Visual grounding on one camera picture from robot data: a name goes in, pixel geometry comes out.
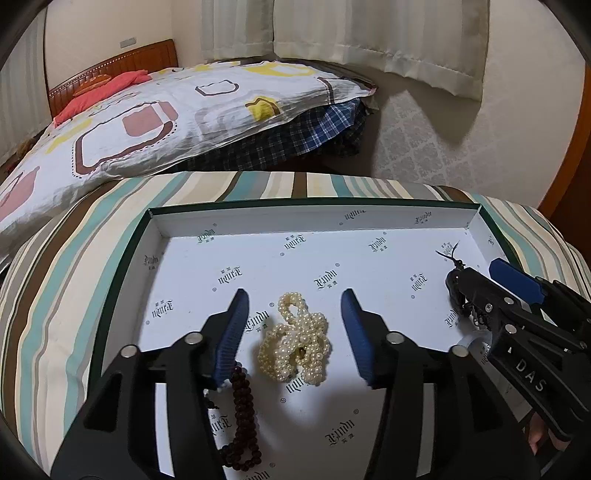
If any pale striped curtain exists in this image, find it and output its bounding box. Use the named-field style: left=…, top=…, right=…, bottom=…
left=0, top=8, right=52, bottom=160

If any striped bed sheet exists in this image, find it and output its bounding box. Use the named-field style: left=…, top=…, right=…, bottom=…
left=0, top=170, right=591, bottom=480

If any brown wooden furniture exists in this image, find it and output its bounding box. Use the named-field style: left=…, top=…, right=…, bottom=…
left=537, top=131, right=591, bottom=243

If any wide white curtain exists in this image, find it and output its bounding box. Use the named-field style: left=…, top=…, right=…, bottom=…
left=272, top=0, right=491, bottom=101

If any narrow white curtain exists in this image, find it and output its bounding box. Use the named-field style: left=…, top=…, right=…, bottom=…
left=200, top=0, right=278, bottom=64

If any wooden headboard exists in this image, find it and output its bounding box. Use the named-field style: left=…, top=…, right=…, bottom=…
left=48, top=39, right=179, bottom=119

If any person's right hand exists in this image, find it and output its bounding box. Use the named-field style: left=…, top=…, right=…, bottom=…
left=527, top=414, right=571, bottom=457

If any white pearl necklace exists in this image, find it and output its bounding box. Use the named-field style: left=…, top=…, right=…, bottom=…
left=257, top=291, right=332, bottom=387

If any dark red bead bracelet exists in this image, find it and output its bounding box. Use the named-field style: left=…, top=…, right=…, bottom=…
left=203, top=362, right=262, bottom=473

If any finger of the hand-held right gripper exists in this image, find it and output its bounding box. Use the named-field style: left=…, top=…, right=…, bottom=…
left=444, top=267, right=522, bottom=342
left=488, top=257, right=591, bottom=324

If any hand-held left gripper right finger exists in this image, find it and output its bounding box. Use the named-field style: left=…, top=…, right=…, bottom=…
left=341, top=288, right=542, bottom=480

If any black bead bracelet with tassel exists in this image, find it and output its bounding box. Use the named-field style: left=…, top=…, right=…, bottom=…
left=436, top=240, right=491, bottom=331

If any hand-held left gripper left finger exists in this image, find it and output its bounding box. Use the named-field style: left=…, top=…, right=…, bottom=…
left=50, top=288, right=251, bottom=480

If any blue plaid blanket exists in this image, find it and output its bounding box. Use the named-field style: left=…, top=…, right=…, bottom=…
left=184, top=98, right=380, bottom=175

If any white box with green rim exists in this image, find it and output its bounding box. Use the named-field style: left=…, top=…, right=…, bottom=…
left=88, top=196, right=525, bottom=480

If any red pillow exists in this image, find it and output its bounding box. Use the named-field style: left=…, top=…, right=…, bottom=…
left=53, top=69, right=153, bottom=126

